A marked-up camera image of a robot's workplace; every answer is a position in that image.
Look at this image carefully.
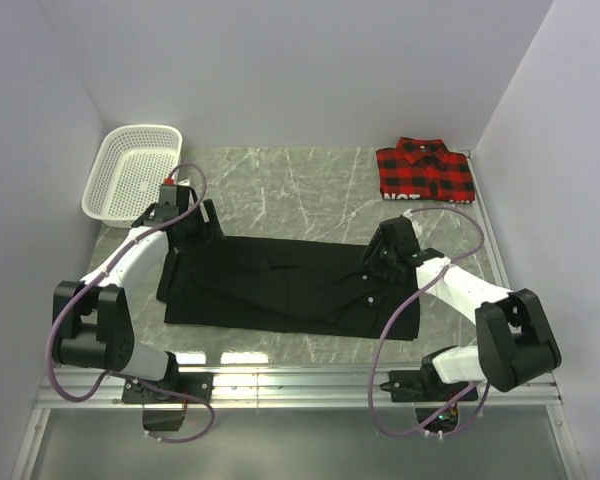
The aluminium rail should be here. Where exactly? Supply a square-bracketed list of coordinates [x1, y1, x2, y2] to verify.
[457, 148, 536, 364]
[34, 364, 563, 409]

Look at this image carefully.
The black long sleeve shirt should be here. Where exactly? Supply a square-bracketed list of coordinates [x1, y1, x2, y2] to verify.
[156, 236, 417, 339]

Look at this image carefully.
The aluminium right side rail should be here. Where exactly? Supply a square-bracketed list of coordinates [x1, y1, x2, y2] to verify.
[457, 148, 536, 364]

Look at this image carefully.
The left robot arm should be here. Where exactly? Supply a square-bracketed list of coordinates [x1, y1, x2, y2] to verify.
[46, 199, 223, 402]

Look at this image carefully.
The white perforated plastic basket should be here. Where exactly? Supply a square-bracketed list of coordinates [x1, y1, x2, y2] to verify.
[81, 124, 183, 228]

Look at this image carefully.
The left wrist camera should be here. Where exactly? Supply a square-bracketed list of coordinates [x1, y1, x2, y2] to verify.
[158, 177, 197, 211]

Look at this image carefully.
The red black plaid shirt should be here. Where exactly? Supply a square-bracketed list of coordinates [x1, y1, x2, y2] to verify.
[376, 137, 476, 199]

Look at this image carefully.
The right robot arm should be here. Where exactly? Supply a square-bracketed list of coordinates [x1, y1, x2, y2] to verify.
[363, 230, 561, 400]

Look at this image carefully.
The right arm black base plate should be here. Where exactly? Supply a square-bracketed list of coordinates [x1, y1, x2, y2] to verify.
[379, 370, 469, 403]

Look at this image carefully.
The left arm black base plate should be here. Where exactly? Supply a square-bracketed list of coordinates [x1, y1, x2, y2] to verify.
[121, 372, 214, 405]

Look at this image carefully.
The black box under rail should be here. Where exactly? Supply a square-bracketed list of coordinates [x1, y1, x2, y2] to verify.
[141, 409, 185, 433]

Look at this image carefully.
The aluminium front rail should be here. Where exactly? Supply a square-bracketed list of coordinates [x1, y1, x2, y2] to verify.
[34, 364, 563, 409]

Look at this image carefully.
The folded black shirt under plaid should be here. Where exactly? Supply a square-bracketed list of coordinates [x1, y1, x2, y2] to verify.
[381, 193, 475, 204]

